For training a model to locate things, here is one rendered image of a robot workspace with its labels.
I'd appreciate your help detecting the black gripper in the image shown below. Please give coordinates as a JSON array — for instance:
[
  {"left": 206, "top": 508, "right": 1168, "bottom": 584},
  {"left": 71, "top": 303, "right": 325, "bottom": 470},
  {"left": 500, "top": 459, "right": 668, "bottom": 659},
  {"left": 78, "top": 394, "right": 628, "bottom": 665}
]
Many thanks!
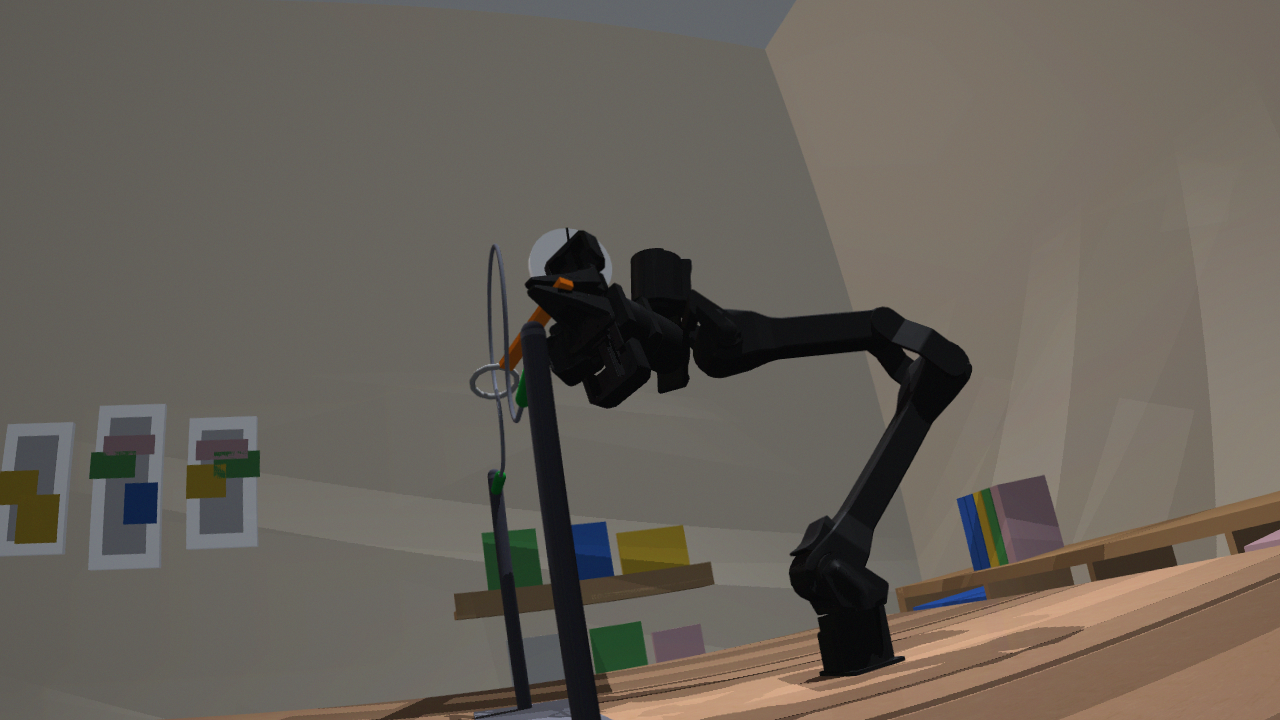
[{"left": 525, "top": 231, "right": 663, "bottom": 409}]

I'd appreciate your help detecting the orange handle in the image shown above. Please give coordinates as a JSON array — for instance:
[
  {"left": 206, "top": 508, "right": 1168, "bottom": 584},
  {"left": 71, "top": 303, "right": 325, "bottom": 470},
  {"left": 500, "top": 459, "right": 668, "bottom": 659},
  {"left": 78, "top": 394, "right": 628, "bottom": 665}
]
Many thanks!
[{"left": 470, "top": 277, "right": 573, "bottom": 398}]

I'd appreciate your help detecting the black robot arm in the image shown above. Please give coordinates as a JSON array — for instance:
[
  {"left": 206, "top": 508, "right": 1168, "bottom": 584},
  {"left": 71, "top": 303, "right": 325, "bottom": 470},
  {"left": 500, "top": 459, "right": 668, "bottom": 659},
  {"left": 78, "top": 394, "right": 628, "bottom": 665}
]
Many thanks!
[{"left": 631, "top": 249, "right": 972, "bottom": 676}]

